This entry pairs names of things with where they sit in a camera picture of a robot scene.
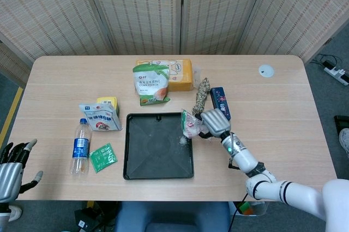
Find black square plastic tray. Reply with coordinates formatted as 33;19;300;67
122;111;195;181

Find green white corn starch bag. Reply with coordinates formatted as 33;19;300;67
132;63;171;107

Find beige woven folding screen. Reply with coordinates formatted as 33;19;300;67
0;0;349;77

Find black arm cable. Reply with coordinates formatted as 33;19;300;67
227;193;249;232

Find yellow green plastic container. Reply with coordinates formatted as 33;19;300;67
95;96;121;115

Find black flat object on floor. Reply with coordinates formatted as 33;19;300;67
334;115;349;135

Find white round table grommet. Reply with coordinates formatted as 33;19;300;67
258;64;275;78

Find black box on floor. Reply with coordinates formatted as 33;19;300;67
74;207;99;232

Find white power strip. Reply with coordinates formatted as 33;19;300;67
323;62;349;86

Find grey white shoe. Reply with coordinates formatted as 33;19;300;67
339;128;349;158

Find clear bottle with blue label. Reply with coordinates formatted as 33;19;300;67
70;118;91;176

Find small pink snack packet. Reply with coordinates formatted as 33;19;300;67
180;109;213;140

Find black floor cable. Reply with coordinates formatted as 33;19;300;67
310;53;339;67

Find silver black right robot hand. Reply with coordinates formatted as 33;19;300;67
196;108;232;139

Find blue padded seat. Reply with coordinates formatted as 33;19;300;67
114;202;232;232

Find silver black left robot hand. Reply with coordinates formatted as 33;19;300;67
0;138;44;203

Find green orange box under table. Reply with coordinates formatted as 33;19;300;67
234;201;267;216

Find yellow tissue pack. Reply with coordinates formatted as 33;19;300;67
135;58;202;92

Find white sugar bag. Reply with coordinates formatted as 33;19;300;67
79;102;123;132

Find dark blue rectangular box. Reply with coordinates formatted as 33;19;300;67
210;87;233;121

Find braided rope bundle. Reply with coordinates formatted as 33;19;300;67
191;77;211;115

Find green tea packet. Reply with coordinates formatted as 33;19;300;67
89;142;118;174

